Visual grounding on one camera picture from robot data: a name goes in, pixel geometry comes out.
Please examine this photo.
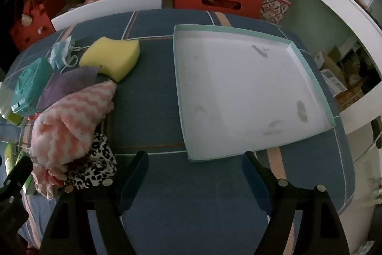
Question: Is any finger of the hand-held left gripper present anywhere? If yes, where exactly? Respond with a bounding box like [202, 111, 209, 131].
[0, 156, 34, 202]

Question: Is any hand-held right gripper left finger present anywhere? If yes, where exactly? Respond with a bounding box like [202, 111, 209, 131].
[39, 150, 150, 255]

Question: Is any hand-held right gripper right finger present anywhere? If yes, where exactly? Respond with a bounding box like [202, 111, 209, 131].
[241, 150, 350, 255]

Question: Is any pink plush scrunchie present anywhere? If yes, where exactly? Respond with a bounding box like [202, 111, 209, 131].
[31, 167, 60, 200]

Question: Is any leopard print scrunchie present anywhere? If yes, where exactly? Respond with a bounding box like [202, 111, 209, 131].
[64, 132, 118, 190]

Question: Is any pink chevron towel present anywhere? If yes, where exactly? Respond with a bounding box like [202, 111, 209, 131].
[31, 79, 117, 169]

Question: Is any shallow teal-rimmed box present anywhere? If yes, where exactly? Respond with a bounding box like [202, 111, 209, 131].
[173, 24, 335, 163]

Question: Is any purple snack packet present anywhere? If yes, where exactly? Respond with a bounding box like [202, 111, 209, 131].
[36, 65, 102, 109]

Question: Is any blue face mask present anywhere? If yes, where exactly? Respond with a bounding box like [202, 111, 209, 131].
[48, 36, 90, 70]

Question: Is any yellow sponge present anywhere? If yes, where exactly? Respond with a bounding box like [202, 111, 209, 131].
[79, 37, 140, 83]

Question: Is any yellow-green cloth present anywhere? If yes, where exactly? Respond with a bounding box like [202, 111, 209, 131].
[6, 110, 28, 127]

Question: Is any blue plaid bedsheet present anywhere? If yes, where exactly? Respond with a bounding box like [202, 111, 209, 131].
[0, 8, 357, 255]

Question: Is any clear plastic packet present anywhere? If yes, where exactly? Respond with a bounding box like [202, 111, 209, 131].
[0, 82, 15, 118]

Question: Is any teal wet wipes pack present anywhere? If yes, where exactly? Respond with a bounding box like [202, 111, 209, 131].
[11, 58, 53, 118]

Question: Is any white carton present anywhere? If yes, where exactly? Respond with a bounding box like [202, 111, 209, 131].
[321, 68, 348, 97]

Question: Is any brown cardboard box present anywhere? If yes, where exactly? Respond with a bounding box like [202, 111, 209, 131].
[321, 46, 359, 88]

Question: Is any red tote bag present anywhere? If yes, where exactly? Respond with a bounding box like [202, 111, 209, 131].
[9, 0, 60, 52]

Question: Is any red patterned box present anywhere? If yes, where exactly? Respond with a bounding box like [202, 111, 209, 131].
[241, 0, 291, 24]

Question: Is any white bed board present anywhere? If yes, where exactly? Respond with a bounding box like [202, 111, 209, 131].
[51, 0, 163, 32]

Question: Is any white desk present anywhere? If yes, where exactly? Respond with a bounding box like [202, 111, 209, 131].
[286, 0, 382, 136]

